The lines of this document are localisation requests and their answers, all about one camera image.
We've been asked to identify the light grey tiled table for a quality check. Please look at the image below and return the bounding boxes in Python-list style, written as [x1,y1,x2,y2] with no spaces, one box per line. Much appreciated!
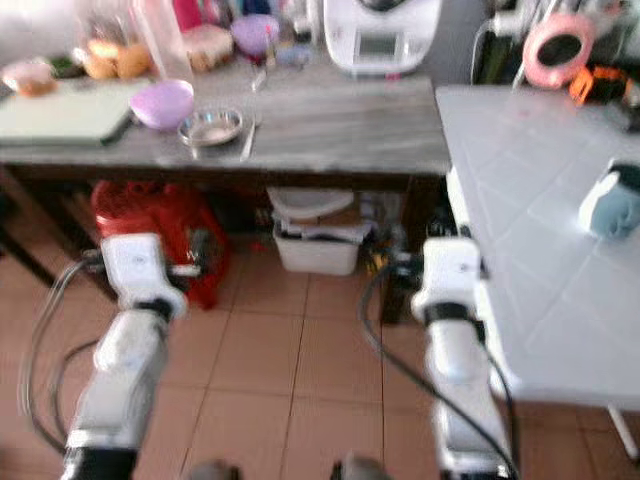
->
[435,85,640,461]

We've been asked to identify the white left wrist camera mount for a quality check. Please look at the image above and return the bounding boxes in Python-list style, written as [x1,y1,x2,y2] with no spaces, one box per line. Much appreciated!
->
[100,233,189,321]

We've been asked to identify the blue grey cloth bundle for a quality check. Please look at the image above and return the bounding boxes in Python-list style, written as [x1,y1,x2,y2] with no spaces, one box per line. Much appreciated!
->
[577,165,640,241]

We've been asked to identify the large purple plastic bowl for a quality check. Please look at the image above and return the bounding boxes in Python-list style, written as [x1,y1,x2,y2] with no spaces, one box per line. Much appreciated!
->
[130,78,196,133]

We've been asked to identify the white plastic lid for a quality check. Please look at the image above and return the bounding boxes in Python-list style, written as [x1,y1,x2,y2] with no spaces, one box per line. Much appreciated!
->
[267,187,356,223]

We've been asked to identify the stainless steel bowl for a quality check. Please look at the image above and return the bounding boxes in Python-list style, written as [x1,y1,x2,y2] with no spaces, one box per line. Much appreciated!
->
[180,107,246,149]

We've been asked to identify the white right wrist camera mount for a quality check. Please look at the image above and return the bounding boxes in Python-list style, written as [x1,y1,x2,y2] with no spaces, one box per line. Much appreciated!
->
[410,238,486,323]

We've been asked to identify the red plastic bag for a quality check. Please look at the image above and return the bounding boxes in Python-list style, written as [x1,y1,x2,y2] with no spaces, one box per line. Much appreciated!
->
[90,180,226,309]

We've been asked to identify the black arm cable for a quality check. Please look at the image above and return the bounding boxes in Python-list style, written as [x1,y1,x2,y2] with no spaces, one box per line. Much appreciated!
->
[15,255,106,456]
[358,265,521,479]
[50,340,103,433]

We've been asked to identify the white cutting board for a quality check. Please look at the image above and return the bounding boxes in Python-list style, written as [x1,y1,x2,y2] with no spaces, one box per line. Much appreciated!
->
[0,82,146,149]

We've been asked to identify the grey right robot foot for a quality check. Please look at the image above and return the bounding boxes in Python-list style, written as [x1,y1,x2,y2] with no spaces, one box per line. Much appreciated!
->
[330,455,391,480]

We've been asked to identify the brown bread loaf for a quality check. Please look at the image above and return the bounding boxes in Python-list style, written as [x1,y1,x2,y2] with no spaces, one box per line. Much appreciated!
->
[182,25,234,73]

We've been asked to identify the dark wooden table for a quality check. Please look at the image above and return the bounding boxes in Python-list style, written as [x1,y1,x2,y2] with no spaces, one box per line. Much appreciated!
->
[0,50,453,326]

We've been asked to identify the glass jar with food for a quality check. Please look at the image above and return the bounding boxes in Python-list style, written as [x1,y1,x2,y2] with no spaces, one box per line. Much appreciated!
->
[2,58,58,98]

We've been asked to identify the dark wooden chair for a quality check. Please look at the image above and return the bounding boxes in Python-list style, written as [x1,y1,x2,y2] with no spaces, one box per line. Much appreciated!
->
[0,180,51,288]

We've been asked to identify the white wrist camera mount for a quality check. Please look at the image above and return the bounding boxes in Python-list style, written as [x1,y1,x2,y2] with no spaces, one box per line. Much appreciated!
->
[100,233,189,321]
[410,238,486,323]

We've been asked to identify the white plastic bin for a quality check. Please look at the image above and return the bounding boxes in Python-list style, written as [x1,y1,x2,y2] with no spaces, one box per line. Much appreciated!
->
[272,222,361,277]

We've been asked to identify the tall clear plastic container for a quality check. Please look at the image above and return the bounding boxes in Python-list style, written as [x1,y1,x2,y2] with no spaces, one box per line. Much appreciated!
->
[135,0,196,83]

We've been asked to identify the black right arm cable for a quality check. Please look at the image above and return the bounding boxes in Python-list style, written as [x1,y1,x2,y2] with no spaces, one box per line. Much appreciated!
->
[358,265,521,479]

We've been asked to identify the orange black tool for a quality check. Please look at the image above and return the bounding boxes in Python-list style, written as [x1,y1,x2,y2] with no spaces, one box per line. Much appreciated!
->
[568,65,636,109]

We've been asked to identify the white steel kitchen machine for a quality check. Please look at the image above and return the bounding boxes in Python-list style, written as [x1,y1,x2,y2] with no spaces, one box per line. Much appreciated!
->
[323,0,443,78]

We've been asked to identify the small purple plastic bowl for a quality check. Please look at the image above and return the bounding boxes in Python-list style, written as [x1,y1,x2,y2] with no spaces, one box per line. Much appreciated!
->
[230,14,281,59]

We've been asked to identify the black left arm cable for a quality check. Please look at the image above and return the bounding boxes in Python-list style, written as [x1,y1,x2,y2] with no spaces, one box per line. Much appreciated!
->
[15,255,106,456]
[50,340,103,433]

